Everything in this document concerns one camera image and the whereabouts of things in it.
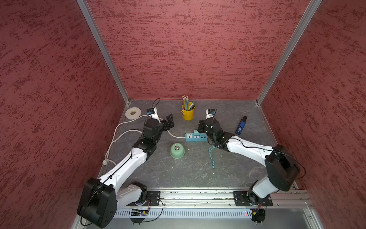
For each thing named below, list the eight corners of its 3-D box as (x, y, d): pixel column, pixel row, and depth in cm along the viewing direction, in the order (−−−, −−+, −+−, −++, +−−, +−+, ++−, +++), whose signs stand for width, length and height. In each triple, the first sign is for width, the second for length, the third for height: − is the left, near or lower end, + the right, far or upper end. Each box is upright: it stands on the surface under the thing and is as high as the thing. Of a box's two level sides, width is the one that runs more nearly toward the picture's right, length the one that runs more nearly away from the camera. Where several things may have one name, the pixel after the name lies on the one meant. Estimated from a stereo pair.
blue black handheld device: (234, 133, 103) (236, 129, 99) (240, 118, 112) (242, 114, 108) (240, 135, 102) (242, 131, 98) (245, 120, 111) (248, 116, 107)
